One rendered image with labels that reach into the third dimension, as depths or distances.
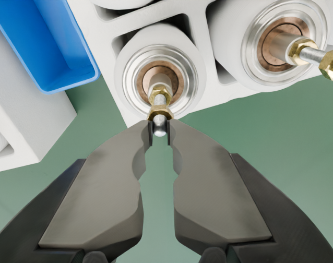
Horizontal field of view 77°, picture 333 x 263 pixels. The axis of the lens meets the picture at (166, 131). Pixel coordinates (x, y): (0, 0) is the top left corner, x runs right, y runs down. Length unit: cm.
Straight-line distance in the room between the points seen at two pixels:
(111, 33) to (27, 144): 22
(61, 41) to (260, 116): 47
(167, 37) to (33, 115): 29
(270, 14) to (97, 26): 18
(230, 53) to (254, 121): 36
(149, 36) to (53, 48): 30
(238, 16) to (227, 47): 3
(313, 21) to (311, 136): 45
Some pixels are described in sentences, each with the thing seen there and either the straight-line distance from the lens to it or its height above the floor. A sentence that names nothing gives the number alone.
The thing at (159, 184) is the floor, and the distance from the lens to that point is 64.
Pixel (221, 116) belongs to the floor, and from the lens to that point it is 53.
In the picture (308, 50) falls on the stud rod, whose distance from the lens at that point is 19.
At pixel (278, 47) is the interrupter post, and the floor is 27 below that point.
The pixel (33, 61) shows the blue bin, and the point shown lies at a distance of 42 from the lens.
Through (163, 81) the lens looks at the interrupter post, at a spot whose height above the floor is 28.
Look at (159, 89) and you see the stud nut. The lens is 18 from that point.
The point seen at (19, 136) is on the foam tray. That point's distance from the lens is 39.
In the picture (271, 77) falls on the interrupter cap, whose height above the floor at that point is 25.
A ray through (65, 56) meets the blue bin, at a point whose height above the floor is 0.
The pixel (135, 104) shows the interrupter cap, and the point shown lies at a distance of 22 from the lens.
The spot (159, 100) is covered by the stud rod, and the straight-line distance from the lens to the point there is 16.
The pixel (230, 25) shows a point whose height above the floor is 24.
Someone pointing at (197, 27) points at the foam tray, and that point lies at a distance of 28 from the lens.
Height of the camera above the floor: 46
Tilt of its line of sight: 59 degrees down
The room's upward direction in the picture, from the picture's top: 178 degrees clockwise
